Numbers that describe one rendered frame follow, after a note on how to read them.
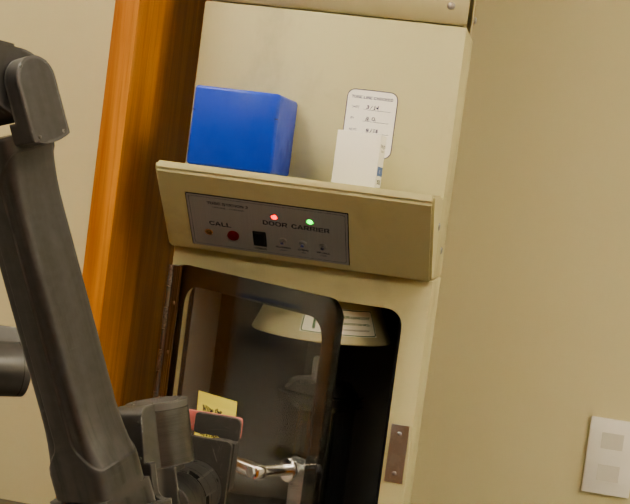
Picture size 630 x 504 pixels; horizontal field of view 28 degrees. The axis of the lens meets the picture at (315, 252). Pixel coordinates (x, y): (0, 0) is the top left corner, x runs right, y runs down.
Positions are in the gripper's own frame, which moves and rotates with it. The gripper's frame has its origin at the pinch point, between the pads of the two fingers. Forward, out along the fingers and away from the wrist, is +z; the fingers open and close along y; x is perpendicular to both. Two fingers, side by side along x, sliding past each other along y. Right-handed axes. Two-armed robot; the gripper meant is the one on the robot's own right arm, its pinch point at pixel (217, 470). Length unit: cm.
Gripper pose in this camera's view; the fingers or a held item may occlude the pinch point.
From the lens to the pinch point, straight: 133.2
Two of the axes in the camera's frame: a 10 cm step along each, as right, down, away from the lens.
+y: 1.3, -9.9, -0.5
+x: -9.7, -1.4, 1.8
